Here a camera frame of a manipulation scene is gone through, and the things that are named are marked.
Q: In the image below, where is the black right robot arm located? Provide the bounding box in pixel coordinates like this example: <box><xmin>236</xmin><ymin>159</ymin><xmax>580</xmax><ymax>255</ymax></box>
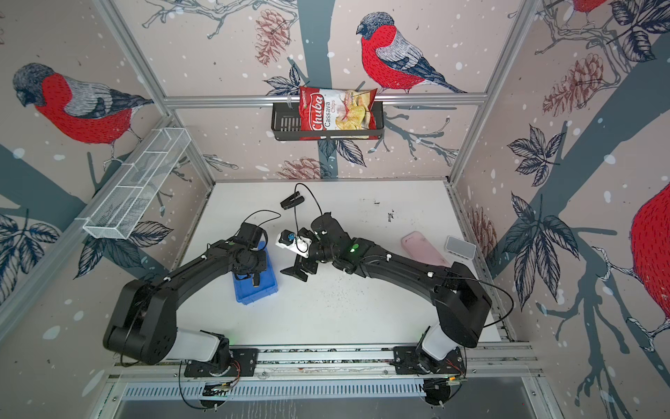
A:
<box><xmin>276</xmin><ymin>212</ymin><xmax>492</xmax><ymax>348</ymax></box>

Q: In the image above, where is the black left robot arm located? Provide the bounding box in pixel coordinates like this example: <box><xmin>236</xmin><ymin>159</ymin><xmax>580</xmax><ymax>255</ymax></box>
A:
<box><xmin>103</xmin><ymin>223</ymin><xmax>268</xmax><ymax>365</ymax></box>

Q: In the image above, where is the black stapler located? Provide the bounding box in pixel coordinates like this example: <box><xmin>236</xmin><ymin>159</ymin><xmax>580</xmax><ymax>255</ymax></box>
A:
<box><xmin>280</xmin><ymin>191</ymin><xmax>305</xmax><ymax>211</ymax></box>

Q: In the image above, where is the pink phone case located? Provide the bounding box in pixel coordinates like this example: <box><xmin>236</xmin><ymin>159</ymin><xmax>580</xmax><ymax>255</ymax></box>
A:
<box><xmin>401</xmin><ymin>231</ymin><xmax>451</xmax><ymax>267</ymax></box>

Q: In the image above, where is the small grey box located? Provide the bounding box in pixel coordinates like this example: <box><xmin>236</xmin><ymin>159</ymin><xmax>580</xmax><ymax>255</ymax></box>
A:
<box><xmin>444</xmin><ymin>236</ymin><xmax>477</xmax><ymax>260</ymax></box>

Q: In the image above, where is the red cassava chips bag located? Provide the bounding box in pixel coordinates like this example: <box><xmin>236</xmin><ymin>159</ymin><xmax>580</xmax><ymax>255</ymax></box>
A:
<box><xmin>298</xmin><ymin>87</ymin><xmax>377</xmax><ymax>132</ymax></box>

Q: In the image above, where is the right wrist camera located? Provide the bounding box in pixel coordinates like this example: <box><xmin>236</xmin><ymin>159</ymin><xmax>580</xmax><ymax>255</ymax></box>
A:
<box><xmin>276</xmin><ymin>230</ymin><xmax>312</xmax><ymax>258</ymax></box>

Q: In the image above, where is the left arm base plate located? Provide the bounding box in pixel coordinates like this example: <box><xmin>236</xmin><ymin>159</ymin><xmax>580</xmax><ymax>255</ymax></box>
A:
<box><xmin>183</xmin><ymin>348</ymin><xmax>259</xmax><ymax>379</ymax></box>

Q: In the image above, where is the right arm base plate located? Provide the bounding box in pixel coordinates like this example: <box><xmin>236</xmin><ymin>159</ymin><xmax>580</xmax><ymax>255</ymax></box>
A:
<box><xmin>389</xmin><ymin>346</ymin><xmax>467</xmax><ymax>375</ymax></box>

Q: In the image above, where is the black wall basket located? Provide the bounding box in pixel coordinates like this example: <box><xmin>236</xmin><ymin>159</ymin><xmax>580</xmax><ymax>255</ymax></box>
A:
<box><xmin>270</xmin><ymin>102</ymin><xmax>385</xmax><ymax>141</ymax></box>

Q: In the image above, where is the white wire mesh shelf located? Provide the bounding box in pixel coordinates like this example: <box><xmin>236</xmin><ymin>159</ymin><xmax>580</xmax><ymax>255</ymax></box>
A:
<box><xmin>83</xmin><ymin>127</ymin><xmax>191</xmax><ymax>239</ymax></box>

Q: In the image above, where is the aluminium front rail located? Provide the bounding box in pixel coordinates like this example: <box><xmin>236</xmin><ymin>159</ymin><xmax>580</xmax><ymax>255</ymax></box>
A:
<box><xmin>112</xmin><ymin>342</ymin><xmax>540</xmax><ymax>381</ymax></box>

